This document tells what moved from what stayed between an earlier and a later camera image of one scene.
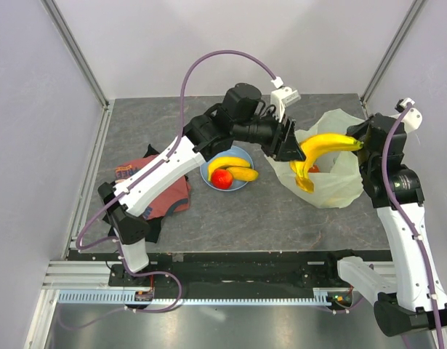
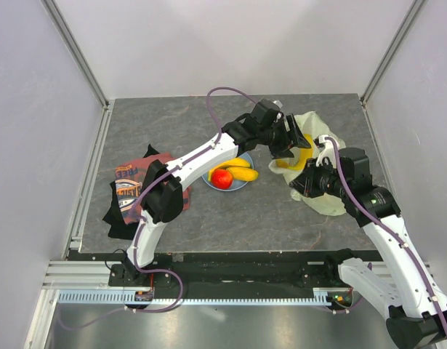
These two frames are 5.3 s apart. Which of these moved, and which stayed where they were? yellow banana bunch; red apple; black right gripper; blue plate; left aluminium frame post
Moved: yellow banana bunch; black right gripper
Stayed: red apple; left aluminium frame post; blue plate
